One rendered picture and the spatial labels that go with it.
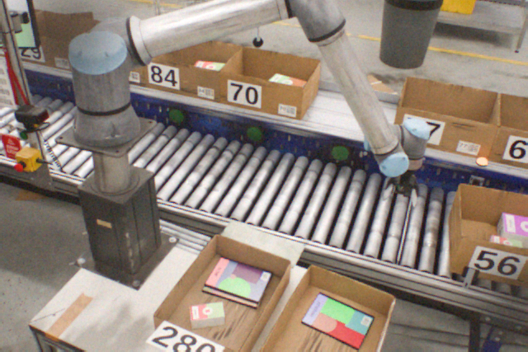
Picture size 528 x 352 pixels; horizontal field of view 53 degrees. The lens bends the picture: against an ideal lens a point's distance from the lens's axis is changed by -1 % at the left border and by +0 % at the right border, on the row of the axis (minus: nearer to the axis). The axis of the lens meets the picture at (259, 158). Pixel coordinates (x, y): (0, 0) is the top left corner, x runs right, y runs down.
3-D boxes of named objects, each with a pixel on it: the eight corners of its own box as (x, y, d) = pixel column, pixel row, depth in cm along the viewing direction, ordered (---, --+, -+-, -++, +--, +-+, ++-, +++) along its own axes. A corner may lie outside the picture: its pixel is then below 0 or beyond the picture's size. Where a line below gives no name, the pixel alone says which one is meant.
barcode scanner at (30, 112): (44, 138, 199) (35, 114, 193) (20, 135, 203) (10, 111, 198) (55, 129, 204) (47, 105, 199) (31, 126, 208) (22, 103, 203)
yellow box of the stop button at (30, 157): (15, 171, 213) (11, 157, 209) (30, 159, 220) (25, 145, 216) (44, 180, 209) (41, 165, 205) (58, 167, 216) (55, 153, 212)
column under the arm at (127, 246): (138, 291, 173) (125, 216, 153) (74, 265, 181) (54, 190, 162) (179, 240, 192) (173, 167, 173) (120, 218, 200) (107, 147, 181)
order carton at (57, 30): (12, 59, 276) (4, 29, 266) (49, 39, 299) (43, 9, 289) (76, 73, 266) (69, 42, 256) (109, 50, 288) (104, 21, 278)
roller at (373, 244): (370, 269, 191) (358, 262, 191) (393, 185, 230) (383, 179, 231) (378, 262, 187) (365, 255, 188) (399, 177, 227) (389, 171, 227)
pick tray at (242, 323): (153, 336, 159) (151, 316, 153) (216, 253, 187) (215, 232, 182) (238, 375, 150) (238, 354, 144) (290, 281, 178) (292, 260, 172)
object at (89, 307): (29, 330, 163) (26, 323, 161) (138, 215, 206) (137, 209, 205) (341, 476, 131) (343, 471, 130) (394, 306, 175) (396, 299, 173)
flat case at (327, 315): (358, 352, 156) (359, 349, 155) (300, 324, 164) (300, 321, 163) (374, 319, 166) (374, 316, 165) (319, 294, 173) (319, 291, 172)
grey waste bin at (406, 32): (387, 73, 469) (400, 2, 431) (365, 49, 508) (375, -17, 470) (439, 69, 479) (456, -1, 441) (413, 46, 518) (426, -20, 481)
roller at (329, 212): (324, 249, 193) (316, 255, 196) (355, 169, 233) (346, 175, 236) (314, 241, 192) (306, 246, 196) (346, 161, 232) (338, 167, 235)
